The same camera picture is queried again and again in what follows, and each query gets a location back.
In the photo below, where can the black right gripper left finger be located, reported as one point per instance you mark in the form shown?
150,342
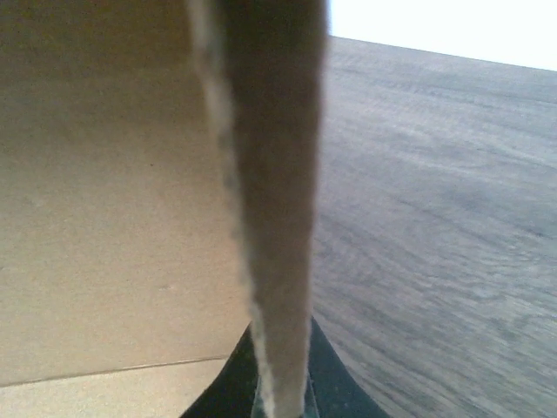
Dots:
226,383

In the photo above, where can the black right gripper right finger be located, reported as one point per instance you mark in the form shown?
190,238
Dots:
331,392

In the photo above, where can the brown cardboard box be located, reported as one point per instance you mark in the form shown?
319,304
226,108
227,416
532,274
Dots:
158,171

